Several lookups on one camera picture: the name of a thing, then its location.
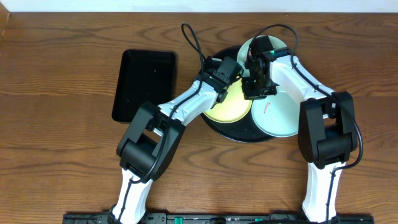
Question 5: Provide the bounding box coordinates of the round black tray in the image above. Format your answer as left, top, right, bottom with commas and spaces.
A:
198, 45, 277, 144

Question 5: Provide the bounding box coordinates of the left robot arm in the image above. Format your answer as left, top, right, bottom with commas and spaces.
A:
109, 57, 243, 223

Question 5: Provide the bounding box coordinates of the yellow plate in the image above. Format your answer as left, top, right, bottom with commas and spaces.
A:
204, 80, 252, 123

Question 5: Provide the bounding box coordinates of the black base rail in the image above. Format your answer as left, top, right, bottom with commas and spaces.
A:
62, 212, 376, 224

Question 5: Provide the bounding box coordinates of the black rectangular tray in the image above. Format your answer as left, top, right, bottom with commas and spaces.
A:
111, 49, 178, 123

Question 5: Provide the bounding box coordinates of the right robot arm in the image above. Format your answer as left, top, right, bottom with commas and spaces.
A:
238, 47, 363, 223

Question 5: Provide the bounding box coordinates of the light green plate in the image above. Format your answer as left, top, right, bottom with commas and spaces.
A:
236, 35, 287, 78
251, 86, 299, 138

